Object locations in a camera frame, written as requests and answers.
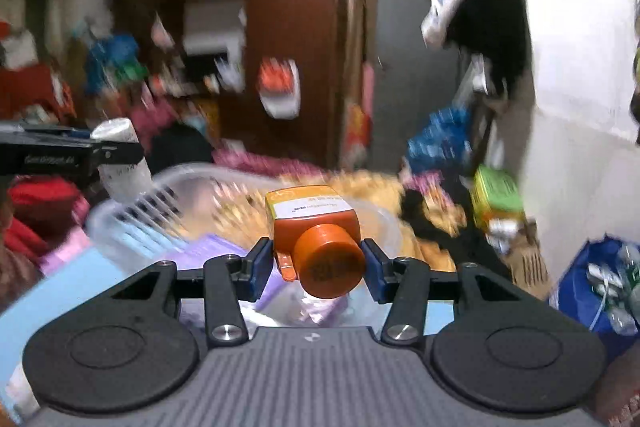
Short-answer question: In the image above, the brown wooden wardrobe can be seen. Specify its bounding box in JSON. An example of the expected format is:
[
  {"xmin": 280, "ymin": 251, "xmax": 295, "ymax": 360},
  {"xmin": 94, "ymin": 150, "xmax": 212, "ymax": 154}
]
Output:
[{"xmin": 102, "ymin": 0, "xmax": 353, "ymax": 170}]

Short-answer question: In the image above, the light blue box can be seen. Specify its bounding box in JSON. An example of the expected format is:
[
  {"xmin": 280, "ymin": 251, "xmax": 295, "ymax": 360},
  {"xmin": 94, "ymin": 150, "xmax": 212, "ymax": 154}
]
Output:
[{"xmin": 0, "ymin": 241, "xmax": 207, "ymax": 413}]

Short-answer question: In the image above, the cardboard box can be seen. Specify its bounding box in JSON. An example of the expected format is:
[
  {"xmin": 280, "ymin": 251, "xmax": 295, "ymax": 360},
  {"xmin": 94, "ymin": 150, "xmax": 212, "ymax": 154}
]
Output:
[{"xmin": 499, "ymin": 219, "xmax": 552, "ymax": 300}]

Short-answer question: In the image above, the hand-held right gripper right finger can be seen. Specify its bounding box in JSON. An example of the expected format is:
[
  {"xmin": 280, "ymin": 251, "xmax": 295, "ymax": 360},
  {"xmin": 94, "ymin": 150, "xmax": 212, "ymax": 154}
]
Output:
[{"xmin": 361, "ymin": 239, "xmax": 507, "ymax": 349}]

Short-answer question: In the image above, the grey door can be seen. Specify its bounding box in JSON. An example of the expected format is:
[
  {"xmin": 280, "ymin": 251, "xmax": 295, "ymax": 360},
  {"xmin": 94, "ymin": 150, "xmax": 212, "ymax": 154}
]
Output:
[{"xmin": 374, "ymin": 0, "xmax": 463, "ymax": 168}]

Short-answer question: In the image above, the blue bag with bottles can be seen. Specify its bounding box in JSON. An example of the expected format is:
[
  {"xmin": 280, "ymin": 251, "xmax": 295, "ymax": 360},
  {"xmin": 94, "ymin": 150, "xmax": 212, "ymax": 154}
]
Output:
[{"xmin": 548, "ymin": 234, "xmax": 640, "ymax": 337}]

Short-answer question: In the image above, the black hanging cloth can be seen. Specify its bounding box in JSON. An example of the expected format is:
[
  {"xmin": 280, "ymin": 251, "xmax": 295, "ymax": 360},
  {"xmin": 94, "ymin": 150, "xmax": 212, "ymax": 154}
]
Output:
[{"xmin": 446, "ymin": 0, "xmax": 532, "ymax": 100}]

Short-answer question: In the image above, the orange and white packet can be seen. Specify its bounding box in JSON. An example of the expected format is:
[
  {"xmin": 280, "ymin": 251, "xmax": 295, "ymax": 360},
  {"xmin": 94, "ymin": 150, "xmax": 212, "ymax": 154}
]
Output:
[{"xmin": 256, "ymin": 56, "xmax": 302, "ymax": 120}]

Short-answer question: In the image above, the blue crumpled plastic bag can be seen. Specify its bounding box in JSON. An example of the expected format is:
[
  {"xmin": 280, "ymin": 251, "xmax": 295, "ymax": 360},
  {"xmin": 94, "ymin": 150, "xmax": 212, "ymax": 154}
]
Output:
[{"xmin": 406, "ymin": 106, "xmax": 473, "ymax": 170}]

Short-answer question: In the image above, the clear plastic basket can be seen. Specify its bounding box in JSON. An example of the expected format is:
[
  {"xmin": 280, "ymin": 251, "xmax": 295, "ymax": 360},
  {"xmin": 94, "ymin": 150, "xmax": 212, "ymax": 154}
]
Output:
[{"xmin": 86, "ymin": 162, "xmax": 404, "ymax": 333}]

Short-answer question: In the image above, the green box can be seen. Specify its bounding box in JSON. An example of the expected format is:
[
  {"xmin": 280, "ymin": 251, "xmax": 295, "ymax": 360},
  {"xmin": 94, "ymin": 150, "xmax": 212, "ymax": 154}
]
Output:
[{"xmin": 471, "ymin": 164, "xmax": 525, "ymax": 234}]

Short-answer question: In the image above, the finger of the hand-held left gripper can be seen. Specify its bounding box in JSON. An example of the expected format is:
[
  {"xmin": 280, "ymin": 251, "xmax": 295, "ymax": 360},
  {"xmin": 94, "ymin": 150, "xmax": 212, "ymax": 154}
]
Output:
[{"xmin": 91, "ymin": 139, "xmax": 144, "ymax": 168}]

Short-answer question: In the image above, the orange bottle with orange cap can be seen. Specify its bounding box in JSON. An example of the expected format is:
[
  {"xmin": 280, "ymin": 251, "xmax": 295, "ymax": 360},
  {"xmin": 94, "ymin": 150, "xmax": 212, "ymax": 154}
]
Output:
[{"xmin": 264, "ymin": 185, "xmax": 367, "ymax": 299}]

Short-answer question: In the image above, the red cloth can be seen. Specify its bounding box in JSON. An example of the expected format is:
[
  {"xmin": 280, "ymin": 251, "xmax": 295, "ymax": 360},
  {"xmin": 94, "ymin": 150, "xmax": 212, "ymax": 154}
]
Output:
[{"xmin": 4, "ymin": 176, "xmax": 86, "ymax": 264}]

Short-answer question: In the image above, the white plastic bottle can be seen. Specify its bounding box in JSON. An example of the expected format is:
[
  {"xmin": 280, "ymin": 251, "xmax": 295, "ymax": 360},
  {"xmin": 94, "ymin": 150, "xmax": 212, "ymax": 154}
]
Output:
[{"xmin": 91, "ymin": 118, "xmax": 153, "ymax": 204}]

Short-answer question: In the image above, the yellow printed blanket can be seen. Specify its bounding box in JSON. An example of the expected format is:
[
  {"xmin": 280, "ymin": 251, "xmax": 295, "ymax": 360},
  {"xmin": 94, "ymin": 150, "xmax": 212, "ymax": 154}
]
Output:
[{"xmin": 220, "ymin": 172, "xmax": 468, "ymax": 268}]

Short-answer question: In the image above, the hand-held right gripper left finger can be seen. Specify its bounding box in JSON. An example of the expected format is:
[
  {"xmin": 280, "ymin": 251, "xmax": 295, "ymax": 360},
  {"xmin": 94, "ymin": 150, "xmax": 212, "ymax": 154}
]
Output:
[{"xmin": 106, "ymin": 237, "xmax": 274, "ymax": 349}]

